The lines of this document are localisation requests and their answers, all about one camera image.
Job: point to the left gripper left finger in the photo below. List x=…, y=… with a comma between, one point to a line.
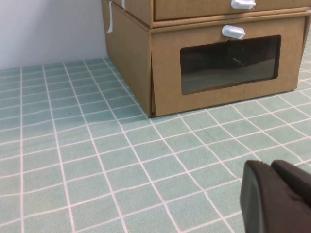
x=260, y=206

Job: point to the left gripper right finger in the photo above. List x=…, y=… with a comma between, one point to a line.
x=296, y=182

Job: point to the cardboard drawer with window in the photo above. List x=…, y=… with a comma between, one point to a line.
x=165, y=102

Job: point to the brown cardboard box shell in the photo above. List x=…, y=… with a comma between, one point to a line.
x=138, y=11
x=128, y=68

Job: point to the green checkered tablecloth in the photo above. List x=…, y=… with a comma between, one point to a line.
x=97, y=170

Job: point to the plain cardboard drawer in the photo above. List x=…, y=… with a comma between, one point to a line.
x=194, y=9

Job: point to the long white tape strip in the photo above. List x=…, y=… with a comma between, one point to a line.
x=109, y=19

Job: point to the short white tape strip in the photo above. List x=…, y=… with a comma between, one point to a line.
x=123, y=3

